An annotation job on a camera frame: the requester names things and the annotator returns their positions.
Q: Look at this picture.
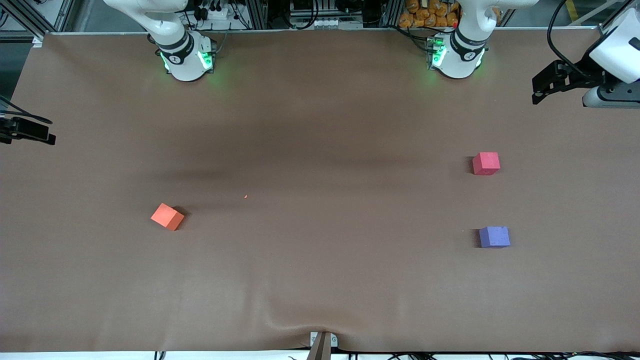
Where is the metal mat clamp bracket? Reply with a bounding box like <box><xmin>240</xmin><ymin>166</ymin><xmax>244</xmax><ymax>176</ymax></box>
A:
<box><xmin>310</xmin><ymin>331</ymin><xmax>339</xmax><ymax>360</ymax></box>

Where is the aluminium diagonal frame strut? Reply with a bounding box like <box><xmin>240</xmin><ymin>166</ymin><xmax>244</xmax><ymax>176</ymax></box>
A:
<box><xmin>10</xmin><ymin>0</ymin><xmax>76</xmax><ymax>39</ymax></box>

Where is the red foam block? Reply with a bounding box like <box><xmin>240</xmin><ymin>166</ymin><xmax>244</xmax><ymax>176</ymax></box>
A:
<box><xmin>472</xmin><ymin>152</ymin><xmax>501</xmax><ymax>176</ymax></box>

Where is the aluminium frame post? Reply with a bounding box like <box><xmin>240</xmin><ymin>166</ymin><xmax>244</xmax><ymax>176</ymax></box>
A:
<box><xmin>248</xmin><ymin>0</ymin><xmax>268</xmax><ymax>30</ymax></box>
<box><xmin>387</xmin><ymin>0</ymin><xmax>404</xmax><ymax>28</ymax></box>

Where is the bag of orange items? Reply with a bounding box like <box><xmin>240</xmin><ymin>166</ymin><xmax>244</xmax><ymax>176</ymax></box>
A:
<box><xmin>398</xmin><ymin>0</ymin><xmax>460</xmax><ymax>29</ymax></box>

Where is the brown table mat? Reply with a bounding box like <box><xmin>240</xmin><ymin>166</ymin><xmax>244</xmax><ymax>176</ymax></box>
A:
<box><xmin>0</xmin><ymin>27</ymin><xmax>640</xmax><ymax>354</ymax></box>

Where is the white terminal strip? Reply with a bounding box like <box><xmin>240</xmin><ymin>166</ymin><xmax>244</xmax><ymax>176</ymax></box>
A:
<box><xmin>296</xmin><ymin>18</ymin><xmax>346</xmax><ymax>29</ymax></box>

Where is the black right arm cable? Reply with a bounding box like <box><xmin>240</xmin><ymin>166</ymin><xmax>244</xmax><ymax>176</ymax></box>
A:
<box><xmin>0</xmin><ymin>95</ymin><xmax>54</xmax><ymax>125</ymax></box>

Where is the purple foam block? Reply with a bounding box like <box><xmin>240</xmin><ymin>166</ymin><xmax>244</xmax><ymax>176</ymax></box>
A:
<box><xmin>478</xmin><ymin>226</ymin><xmax>511</xmax><ymax>249</ymax></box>

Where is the grey base connector box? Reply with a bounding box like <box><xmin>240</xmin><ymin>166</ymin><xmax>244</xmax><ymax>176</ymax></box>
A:
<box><xmin>199</xmin><ymin>39</ymin><xmax>217</xmax><ymax>71</ymax></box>
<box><xmin>426</xmin><ymin>36</ymin><xmax>447</xmax><ymax>71</ymax></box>

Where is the white power strip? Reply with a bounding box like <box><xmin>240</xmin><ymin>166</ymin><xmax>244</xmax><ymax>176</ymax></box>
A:
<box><xmin>199</xmin><ymin>6</ymin><xmax>231</xmax><ymax>21</ymax></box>

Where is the orange foam block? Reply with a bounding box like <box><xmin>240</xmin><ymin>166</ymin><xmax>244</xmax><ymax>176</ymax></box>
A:
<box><xmin>150</xmin><ymin>202</ymin><xmax>185</xmax><ymax>232</ymax></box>

